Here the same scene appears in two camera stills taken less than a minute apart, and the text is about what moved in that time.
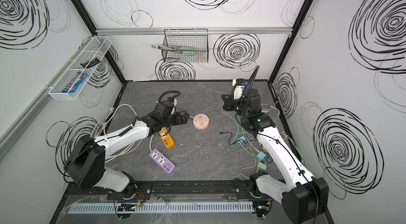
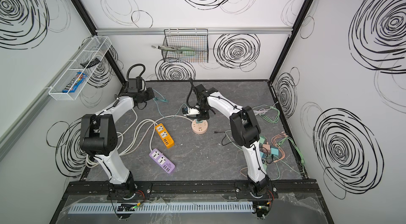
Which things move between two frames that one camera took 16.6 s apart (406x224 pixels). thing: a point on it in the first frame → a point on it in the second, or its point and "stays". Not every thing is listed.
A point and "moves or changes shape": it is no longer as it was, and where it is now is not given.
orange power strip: [166, 138] stays
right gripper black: [227, 102] → [202, 111]
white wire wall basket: [70, 84] stays
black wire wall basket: [187, 45] stays
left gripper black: [182, 118] → [148, 94]
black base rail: [165, 188] stays
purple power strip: [162, 160] stays
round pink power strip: [201, 121] moves or changes shape
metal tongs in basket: [168, 48] stays
